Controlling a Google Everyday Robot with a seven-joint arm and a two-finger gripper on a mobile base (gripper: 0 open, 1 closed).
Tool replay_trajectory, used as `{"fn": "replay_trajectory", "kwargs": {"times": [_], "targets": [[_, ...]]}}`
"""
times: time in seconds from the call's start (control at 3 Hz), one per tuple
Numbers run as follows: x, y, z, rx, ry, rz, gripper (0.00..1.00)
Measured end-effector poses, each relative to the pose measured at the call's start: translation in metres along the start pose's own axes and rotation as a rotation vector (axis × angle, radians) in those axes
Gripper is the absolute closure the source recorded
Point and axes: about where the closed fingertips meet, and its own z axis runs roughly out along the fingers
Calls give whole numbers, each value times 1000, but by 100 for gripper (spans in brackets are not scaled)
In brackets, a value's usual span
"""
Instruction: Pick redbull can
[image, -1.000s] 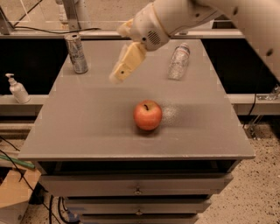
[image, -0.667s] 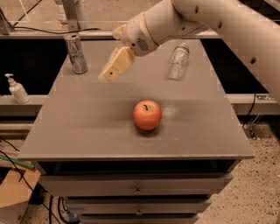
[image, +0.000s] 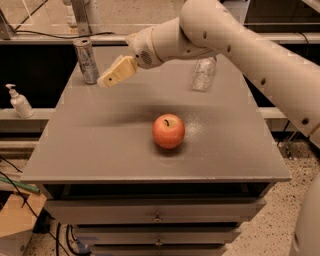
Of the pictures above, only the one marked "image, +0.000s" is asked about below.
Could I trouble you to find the green rod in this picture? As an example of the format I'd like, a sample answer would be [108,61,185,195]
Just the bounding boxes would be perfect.
[0,177,40,193]

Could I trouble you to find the clear plastic water bottle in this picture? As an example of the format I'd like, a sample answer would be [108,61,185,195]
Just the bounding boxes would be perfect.
[191,57,217,92]

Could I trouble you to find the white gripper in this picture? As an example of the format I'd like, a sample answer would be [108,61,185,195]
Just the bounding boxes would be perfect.
[97,27,163,87]

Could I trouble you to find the cardboard box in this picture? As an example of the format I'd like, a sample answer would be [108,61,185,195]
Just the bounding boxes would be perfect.
[0,192,46,256]

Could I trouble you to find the left metal bracket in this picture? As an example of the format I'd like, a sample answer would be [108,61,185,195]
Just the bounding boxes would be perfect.
[71,0,90,35]

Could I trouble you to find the grey drawer cabinet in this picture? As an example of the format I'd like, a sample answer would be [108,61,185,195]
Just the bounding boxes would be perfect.
[23,57,290,256]

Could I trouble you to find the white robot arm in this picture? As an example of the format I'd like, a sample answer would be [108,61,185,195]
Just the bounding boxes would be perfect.
[98,0,320,147]

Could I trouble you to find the silver redbull can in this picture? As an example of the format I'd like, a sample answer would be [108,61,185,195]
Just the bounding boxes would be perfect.
[73,38,99,84]

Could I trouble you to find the white pump dispenser bottle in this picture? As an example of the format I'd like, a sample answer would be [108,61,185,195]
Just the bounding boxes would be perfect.
[6,84,34,119]

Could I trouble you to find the black floor cables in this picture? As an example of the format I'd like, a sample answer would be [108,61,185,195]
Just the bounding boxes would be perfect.
[54,223,91,256]

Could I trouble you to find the black cable on shelf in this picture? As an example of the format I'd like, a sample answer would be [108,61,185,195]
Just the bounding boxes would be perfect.
[13,29,115,40]

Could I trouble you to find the red apple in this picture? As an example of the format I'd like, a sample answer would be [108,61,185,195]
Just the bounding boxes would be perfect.
[152,114,185,149]

